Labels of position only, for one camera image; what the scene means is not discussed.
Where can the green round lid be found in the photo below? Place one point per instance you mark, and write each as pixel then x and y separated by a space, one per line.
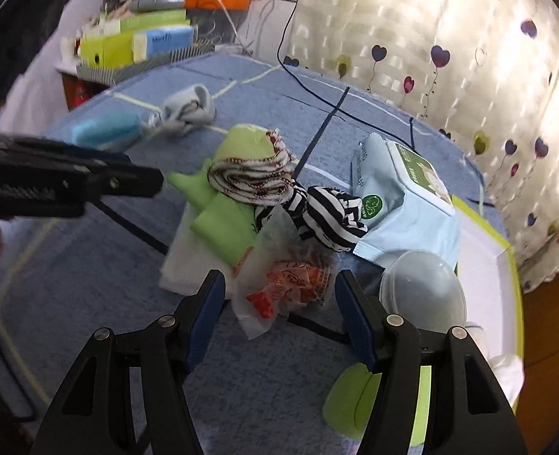
pixel 345 403

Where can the grey sock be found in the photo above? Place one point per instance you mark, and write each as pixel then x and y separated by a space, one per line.
pixel 189 104

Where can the heart print curtain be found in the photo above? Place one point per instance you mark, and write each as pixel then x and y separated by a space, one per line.
pixel 450 33

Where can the striped storage basket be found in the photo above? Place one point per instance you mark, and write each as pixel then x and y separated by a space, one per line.
pixel 118 73

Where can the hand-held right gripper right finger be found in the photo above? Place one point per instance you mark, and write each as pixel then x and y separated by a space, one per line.
pixel 355 317

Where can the dark cloth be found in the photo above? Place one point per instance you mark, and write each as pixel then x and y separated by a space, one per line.
pixel 18 19

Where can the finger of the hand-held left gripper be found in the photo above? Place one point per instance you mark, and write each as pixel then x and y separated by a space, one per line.
pixel 118 182
pixel 61 148

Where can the black white striped sock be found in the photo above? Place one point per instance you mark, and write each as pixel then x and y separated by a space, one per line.
pixel 279 208
pixel 336 218

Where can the green and blue boxes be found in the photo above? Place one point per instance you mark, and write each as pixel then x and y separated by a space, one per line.
pixel 108 50

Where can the green-edged white box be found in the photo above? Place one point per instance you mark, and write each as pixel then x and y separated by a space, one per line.
pixel 483 284

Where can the green cloth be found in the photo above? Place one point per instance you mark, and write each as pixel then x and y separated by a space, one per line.
pixel 222 232

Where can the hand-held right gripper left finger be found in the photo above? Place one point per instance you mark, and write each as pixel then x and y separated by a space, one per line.
pixel 208 313

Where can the red white striped cloth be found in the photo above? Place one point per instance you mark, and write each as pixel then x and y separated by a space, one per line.
pixel 246 180

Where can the wet wipes pack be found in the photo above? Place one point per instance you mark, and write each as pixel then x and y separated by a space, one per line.
pixel 402 227

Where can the blue tissue box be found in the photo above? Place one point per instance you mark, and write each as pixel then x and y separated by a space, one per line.
pixel 165 42

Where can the white towel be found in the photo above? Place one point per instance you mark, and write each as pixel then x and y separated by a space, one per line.
pixel 180 256

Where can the orange print plastic bag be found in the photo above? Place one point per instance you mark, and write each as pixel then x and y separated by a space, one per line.
pixel 284 284

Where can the clear plastic container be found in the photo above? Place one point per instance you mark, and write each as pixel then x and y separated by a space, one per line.
pixel 421 289

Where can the blue mask pack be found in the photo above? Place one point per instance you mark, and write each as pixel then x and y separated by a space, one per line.
pixel 104 128

